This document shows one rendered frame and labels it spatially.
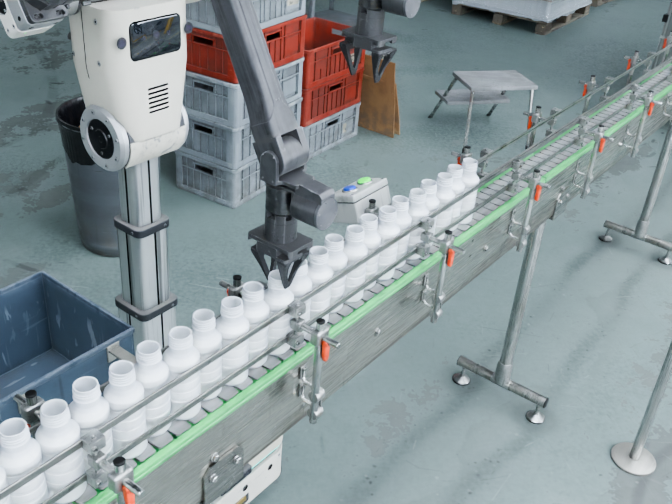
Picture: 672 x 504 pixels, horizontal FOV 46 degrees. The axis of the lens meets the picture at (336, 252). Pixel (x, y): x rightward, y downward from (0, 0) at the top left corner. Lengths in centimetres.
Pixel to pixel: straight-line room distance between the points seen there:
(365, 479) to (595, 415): 94
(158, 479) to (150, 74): 91
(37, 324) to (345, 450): 122
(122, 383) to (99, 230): 246
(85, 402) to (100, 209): 243
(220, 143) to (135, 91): 219
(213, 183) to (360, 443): 185
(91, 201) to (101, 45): 185
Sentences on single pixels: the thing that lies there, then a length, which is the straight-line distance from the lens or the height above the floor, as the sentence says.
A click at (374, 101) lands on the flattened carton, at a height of 21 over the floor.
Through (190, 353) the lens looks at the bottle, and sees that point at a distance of 130.
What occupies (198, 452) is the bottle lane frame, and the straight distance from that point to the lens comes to 140.
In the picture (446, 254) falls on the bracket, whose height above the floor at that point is 106.
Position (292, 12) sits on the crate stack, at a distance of 411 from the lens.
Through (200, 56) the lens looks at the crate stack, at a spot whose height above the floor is 75.
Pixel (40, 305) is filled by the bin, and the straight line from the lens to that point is 191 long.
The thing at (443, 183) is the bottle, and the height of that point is 115.
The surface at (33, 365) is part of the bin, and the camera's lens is 196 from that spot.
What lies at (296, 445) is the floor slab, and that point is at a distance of 274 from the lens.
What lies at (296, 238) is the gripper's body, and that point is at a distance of 138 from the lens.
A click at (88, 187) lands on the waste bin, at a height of 36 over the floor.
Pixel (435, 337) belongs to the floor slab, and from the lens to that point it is 328.
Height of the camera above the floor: 194
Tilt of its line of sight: 31 degrees down
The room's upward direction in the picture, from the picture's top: 5 degrees clockwise
